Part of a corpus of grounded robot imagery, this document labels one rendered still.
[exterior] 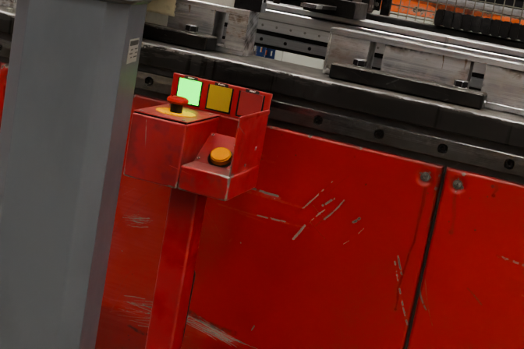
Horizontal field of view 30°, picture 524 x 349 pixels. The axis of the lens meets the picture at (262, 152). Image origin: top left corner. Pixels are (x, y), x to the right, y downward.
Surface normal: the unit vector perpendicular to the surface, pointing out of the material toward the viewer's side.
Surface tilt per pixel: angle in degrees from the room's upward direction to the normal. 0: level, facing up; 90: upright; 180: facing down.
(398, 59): 90
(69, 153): 90
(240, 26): 90
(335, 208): 90
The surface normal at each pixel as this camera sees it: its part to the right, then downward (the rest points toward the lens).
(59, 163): -0.11, 0.17
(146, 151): -0.32, 0.12
